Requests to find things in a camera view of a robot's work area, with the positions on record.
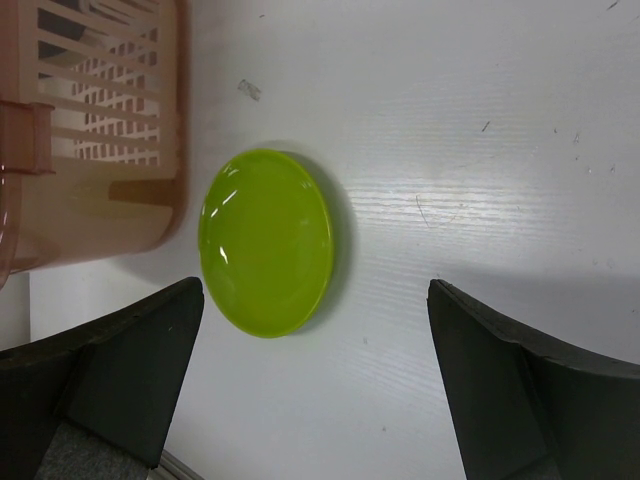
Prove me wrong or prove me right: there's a pink drip tray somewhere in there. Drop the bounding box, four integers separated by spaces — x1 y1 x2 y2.
1 1 189 277

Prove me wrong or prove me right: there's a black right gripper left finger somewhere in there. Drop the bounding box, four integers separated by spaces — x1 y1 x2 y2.
1 277 204 479

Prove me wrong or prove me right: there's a white slotted dish rack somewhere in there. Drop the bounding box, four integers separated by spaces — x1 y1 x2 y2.
36 1 161 167

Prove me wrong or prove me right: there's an aluminium table rail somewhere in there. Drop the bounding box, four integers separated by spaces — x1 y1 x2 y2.
158 450 204 480

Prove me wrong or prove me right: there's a green plastic plate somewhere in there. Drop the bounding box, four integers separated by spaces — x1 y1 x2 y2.
198 148 348 338

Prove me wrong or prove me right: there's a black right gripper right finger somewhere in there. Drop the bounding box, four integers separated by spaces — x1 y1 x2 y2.
427 279 639 479

